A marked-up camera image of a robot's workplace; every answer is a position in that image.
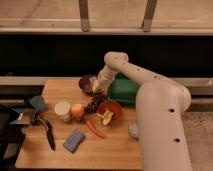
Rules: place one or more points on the black device at left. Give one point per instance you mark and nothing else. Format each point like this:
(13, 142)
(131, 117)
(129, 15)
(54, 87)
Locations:
(11, 133)

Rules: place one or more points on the blue sponge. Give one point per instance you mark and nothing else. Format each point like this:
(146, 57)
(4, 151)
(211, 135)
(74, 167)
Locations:
(74, 140)

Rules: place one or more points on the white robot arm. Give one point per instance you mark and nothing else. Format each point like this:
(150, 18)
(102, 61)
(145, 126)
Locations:
(160, 101)

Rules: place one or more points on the red bowl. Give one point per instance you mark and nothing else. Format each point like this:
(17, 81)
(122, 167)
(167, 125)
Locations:
(111, 106)

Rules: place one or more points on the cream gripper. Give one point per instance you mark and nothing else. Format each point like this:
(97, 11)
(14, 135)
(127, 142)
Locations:
(96, 86)

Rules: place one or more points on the purple bowl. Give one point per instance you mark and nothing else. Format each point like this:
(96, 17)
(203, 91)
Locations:
(86, 83)

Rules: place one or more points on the blue cup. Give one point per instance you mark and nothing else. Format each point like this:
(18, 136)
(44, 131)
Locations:
(38, 103)

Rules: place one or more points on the dark grape bunch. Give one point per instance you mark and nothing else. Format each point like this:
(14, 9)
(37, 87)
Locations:
(94, 104)

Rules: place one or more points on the green plastic tray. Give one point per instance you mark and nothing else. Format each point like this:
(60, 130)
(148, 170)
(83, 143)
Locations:
(123, 90)

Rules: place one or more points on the crumpled blue grey cloth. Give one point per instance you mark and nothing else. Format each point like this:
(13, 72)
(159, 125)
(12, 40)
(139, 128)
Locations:
(133, 131)

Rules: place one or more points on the banana peel toy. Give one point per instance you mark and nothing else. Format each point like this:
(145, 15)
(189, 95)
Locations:
(106, 117)

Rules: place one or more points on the orange carrot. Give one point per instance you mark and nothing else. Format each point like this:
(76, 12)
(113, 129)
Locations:
(92, 128)

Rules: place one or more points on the black handled knife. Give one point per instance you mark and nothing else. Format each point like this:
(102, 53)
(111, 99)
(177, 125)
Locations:
(49, 133)

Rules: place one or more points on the white cup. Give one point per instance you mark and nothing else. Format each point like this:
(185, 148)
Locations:
(62, 110)

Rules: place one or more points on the red yellow apple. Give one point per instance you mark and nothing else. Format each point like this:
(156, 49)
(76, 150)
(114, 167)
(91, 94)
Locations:
(77, 111)

